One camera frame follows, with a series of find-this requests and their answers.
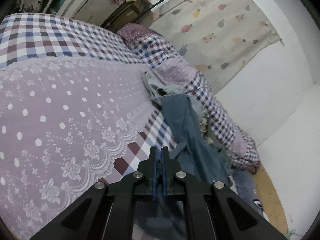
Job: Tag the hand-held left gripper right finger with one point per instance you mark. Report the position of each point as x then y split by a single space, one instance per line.
163 180

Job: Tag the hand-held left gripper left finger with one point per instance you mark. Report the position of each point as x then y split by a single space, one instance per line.
155 180

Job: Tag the blue long-sleeved shirt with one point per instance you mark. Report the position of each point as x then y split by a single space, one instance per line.
185 135

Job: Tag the dark green t-shirt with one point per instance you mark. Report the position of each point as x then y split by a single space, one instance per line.
212 140

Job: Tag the beige cloth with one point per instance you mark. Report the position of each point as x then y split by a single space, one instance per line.
203 126

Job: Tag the blue plush blanket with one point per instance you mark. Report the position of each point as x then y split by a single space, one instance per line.
242 187

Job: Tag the light grey-blue elastic shorts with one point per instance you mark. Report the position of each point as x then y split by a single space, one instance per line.
151 85

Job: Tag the checkered quilt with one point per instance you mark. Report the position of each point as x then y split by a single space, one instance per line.
187 75

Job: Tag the checkered bed sheet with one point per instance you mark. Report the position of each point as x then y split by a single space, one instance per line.
62 105

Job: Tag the small green object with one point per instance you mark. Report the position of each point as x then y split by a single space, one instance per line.
293 233

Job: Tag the pineapple print curtain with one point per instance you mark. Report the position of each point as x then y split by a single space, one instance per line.
220 30

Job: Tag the white cabinet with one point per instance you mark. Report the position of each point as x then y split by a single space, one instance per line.
82 5

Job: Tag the wooden bed frame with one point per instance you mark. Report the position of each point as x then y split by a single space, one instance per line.
270 200

